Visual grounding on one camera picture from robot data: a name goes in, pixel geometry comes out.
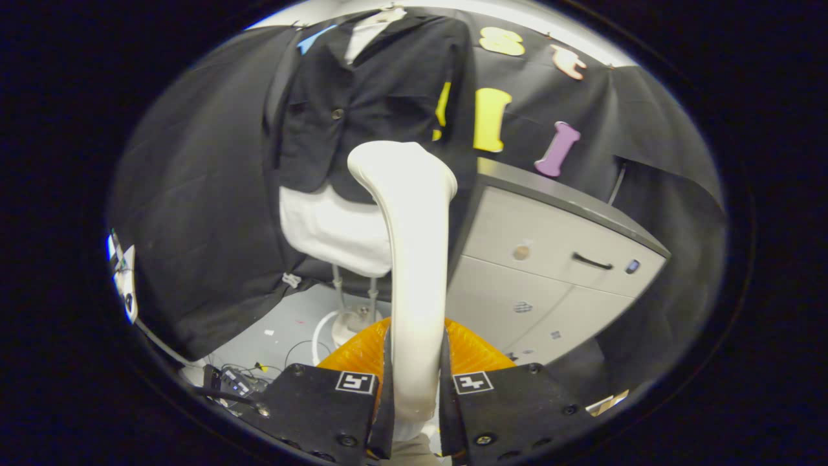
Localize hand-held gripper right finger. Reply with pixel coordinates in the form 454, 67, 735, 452
440, 317, 594, 465

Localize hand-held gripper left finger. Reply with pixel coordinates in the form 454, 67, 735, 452
256, 317, 394, 461

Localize white garment steamer base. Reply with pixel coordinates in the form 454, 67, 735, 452
312, 264, 384, 366

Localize white garment steamer wand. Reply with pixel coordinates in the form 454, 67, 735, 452
347, 141, 458, 447

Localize white shirt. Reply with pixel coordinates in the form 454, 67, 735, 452
278, 8, 408, 279

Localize black suit jacket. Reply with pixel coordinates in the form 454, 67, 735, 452
265, 10, 479, 205

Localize white and tan boards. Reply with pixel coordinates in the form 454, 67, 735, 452
585, 388, 629, 417

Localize black floor device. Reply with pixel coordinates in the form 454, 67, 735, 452
202, 364, 269, 405

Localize grey cabinet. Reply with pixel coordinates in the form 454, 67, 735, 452
445, 157, 671, 366

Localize black backdrop cloth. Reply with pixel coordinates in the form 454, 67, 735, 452
107, 6, 725, 405

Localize black drawer handle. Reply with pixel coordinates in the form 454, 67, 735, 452
572, 252, 614, 271

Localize thin white cable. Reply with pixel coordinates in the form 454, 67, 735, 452
607, 163, 628, 206

